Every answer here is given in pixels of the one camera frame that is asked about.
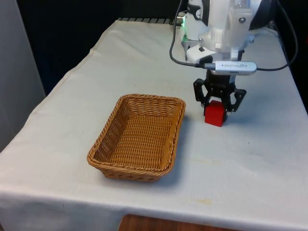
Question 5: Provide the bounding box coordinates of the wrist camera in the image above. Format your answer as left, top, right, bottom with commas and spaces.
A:
211, 60, 258, 76

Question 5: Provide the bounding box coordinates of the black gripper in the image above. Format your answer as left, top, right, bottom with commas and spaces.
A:
193, 71, 247, 122

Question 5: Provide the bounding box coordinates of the wicker basket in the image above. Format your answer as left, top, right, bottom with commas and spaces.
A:
86, 93, 187, 183

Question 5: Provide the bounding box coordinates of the black cable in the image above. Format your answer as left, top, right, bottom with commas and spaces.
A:
256, 0, 299, 72
169, 0, 216, 70

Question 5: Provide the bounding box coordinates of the red cube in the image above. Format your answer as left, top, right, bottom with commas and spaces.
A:
204, 100, 227, 128

